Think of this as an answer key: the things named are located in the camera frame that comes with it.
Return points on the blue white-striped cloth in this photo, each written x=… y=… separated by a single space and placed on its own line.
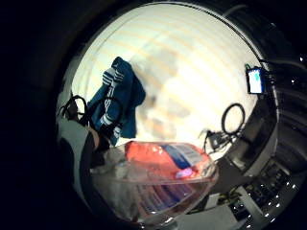
x=126 y=86

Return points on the red snack packet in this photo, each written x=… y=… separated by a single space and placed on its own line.
x=150 y=156

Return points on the black plug adapter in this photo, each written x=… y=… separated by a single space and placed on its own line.
x=215 y=140

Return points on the clear plastic bowl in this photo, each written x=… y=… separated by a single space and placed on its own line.
x=192 y=188

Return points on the the person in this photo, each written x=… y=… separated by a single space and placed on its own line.
x=72 y=137

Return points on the small lit screen device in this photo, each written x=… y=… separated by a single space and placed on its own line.
x=255 y=81

